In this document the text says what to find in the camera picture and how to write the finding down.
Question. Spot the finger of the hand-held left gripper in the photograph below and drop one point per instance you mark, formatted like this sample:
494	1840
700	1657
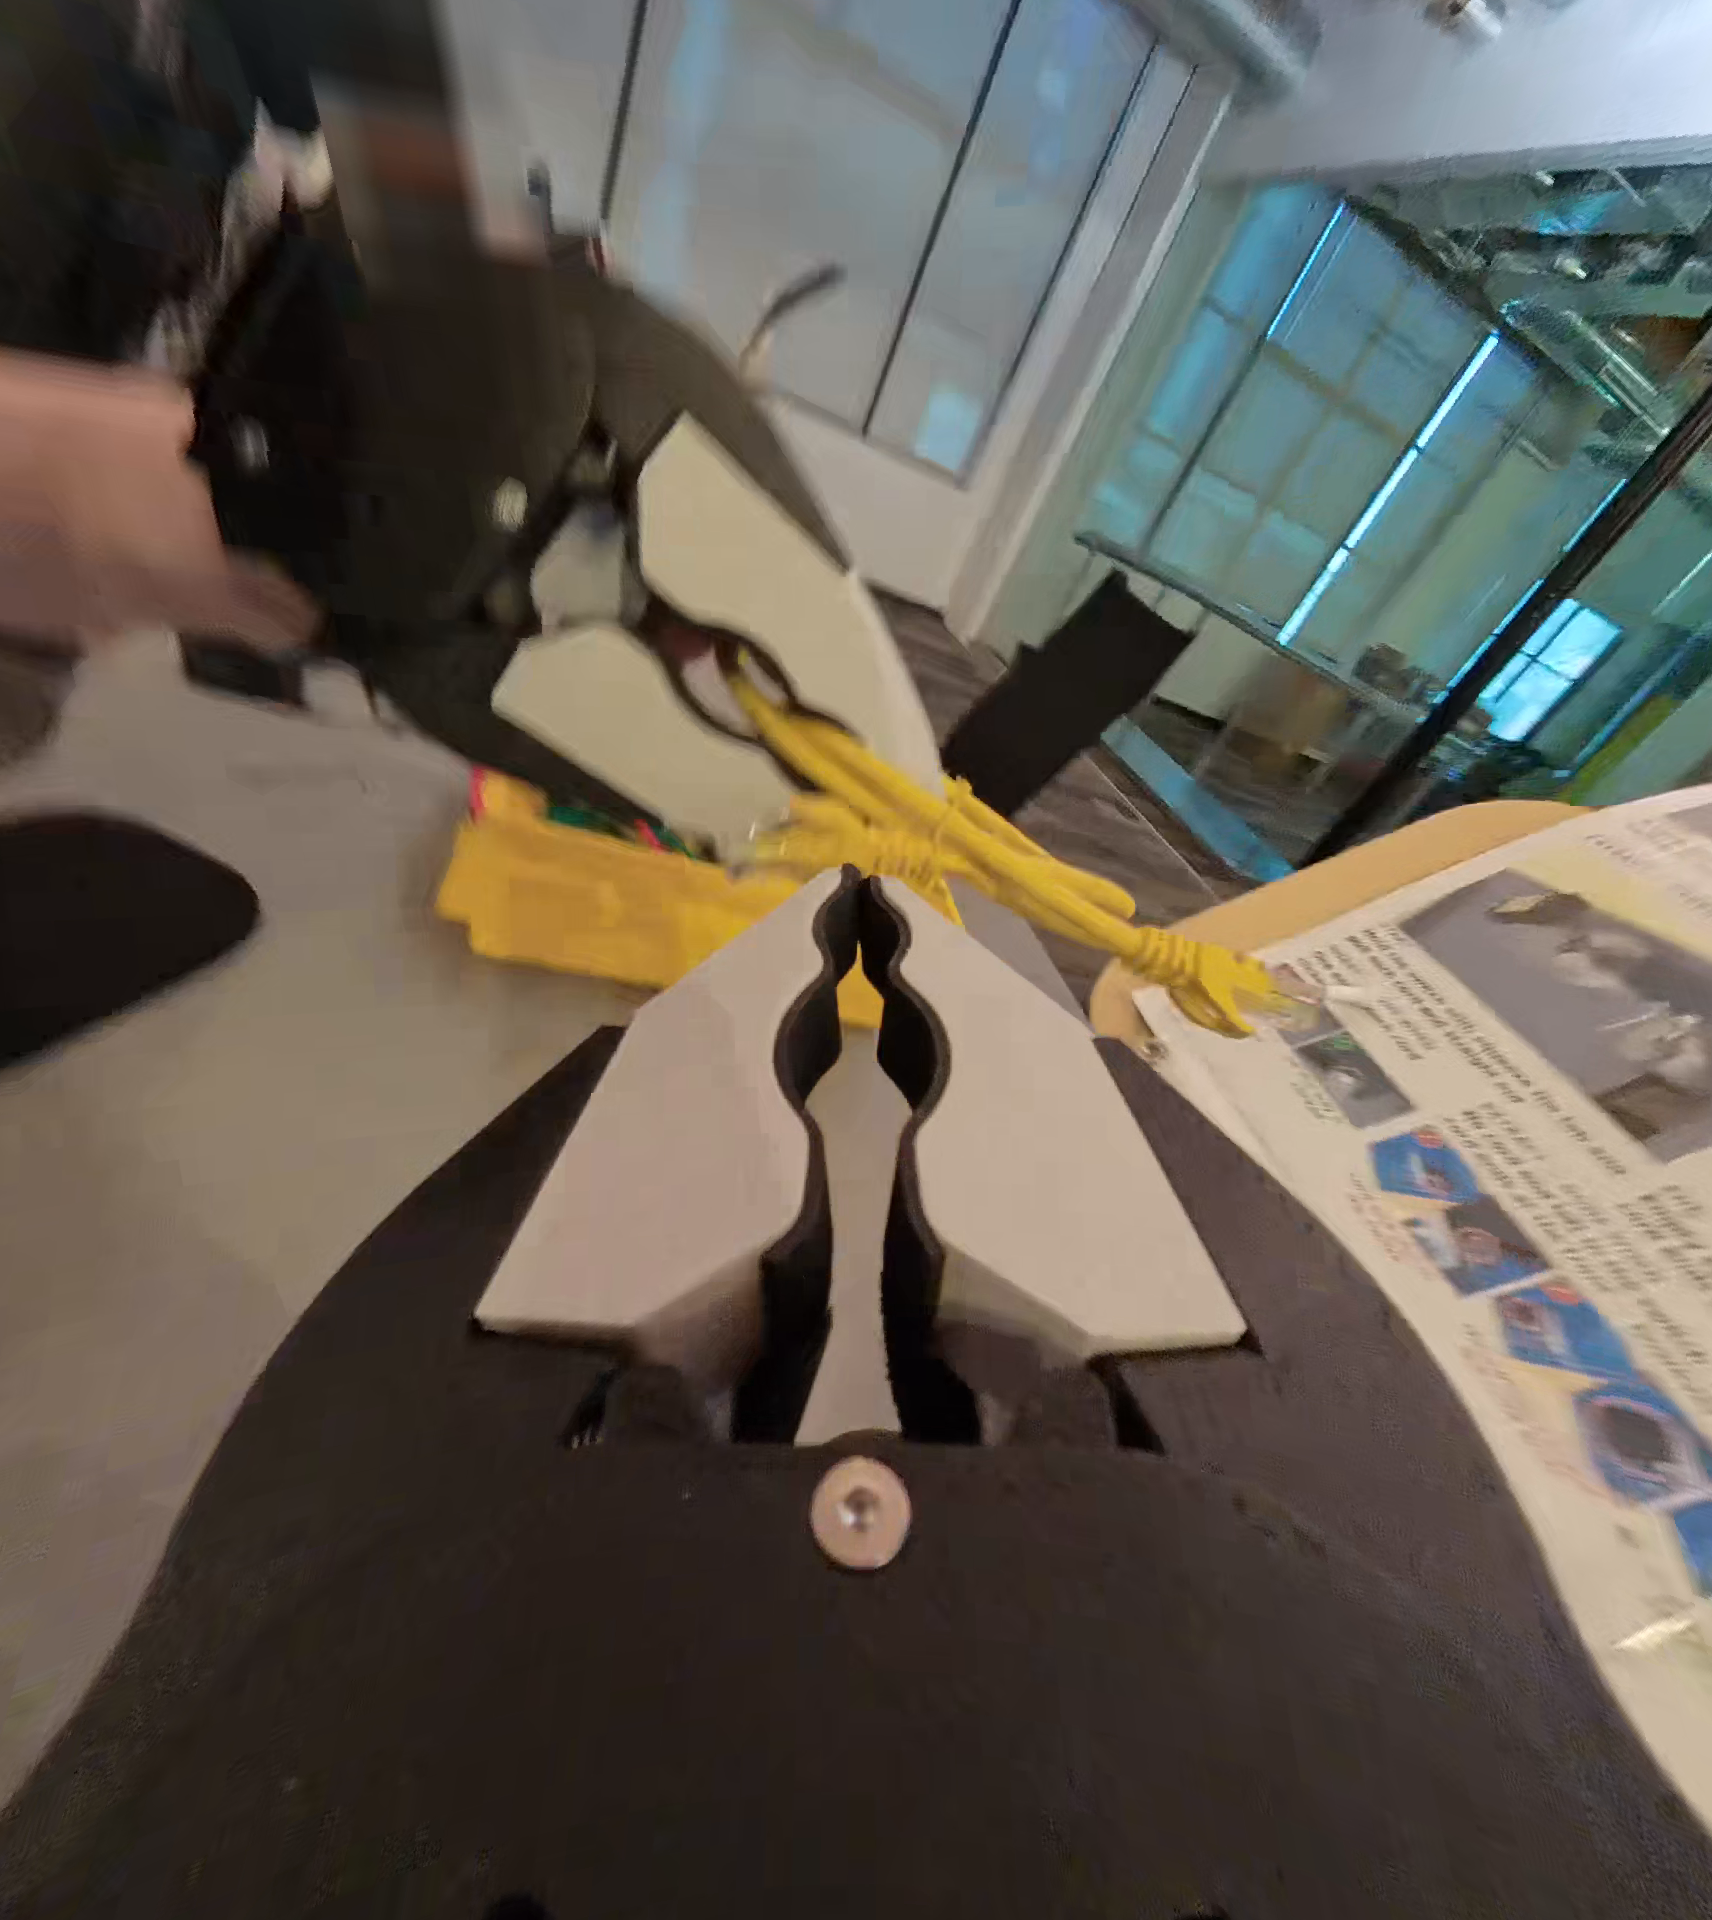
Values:
602	705
750	541

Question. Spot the black floor lamp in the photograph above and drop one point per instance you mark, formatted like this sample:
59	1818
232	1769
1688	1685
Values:
1545	597

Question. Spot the person's left hand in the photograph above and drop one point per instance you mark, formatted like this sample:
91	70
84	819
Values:
64	493

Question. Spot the instruction sheet on stand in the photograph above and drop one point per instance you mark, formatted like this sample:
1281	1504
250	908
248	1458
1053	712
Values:
1333	861

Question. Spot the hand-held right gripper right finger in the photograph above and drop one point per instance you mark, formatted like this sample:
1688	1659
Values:
1053	1184

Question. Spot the yellow plastic bin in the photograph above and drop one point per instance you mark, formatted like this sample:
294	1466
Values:
573	915

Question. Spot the black office chair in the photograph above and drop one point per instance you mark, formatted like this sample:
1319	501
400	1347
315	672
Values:
1065	690

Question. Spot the printed instruction sheet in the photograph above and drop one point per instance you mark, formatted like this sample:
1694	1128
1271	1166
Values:
1545	1199

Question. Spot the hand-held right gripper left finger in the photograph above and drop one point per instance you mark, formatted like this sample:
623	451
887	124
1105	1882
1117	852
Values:
678	1172

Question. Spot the black flat device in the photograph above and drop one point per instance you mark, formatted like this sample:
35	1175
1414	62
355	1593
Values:
243	672

